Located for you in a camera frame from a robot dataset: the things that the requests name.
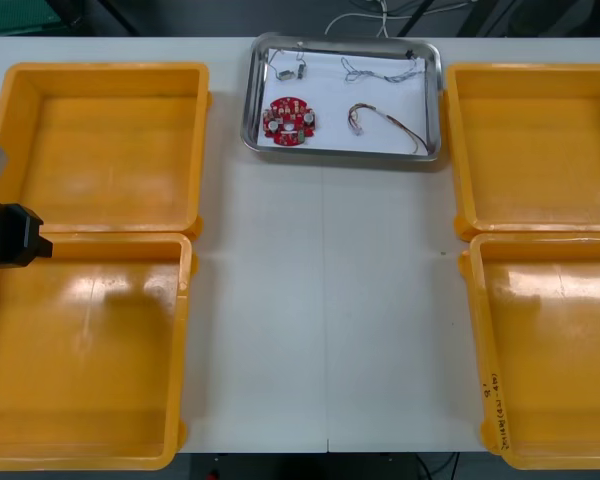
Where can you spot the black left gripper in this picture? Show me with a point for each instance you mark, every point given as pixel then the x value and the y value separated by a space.
pixel 5 232

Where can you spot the steel tray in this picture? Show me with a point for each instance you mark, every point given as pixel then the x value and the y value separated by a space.
pixel 249 115

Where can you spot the round red circuit board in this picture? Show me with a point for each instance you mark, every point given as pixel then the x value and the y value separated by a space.
pixel 291 121

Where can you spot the yellow-orange plastic bin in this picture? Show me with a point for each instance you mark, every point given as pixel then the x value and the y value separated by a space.
pixel 80 375
pixel 105 140
pixel 530 140

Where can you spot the green mat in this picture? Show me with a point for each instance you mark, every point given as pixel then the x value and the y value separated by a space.
pixel 15 17

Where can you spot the black stand leg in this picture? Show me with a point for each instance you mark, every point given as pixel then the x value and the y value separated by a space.
pixel 120 20

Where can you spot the white paper sheet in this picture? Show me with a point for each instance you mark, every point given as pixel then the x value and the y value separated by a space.
pixel 330 90

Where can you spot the yellow-orange bin with handwriting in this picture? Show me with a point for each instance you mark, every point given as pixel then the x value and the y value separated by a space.
pixel 555 375

